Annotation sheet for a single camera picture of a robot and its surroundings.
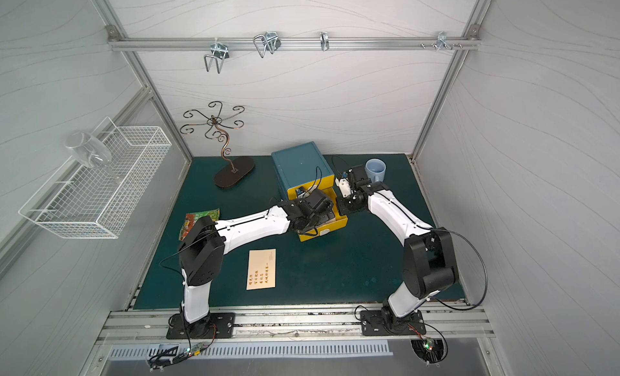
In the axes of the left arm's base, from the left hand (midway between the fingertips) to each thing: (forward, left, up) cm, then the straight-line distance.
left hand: (327, 217), depth 87 cm
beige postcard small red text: (-16, +23, -9) cm, 30 cm away
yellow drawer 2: (-3, -4, +3) cm, 6 cm away
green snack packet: (+3, +54, -8) cm, 55 cm away
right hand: (+5, -6, +1) cm, 8 cm away
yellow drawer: (+13, +2, +3) cm, 14 cm away
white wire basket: (-8, +65, +20) cm, 69 cm away
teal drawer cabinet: (+15, +11, +11) cm, 22 cm away
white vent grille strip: (-41, +61, -11) cm, 74 cm away
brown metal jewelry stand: (+32, +41, -9) cm, 53 cm away
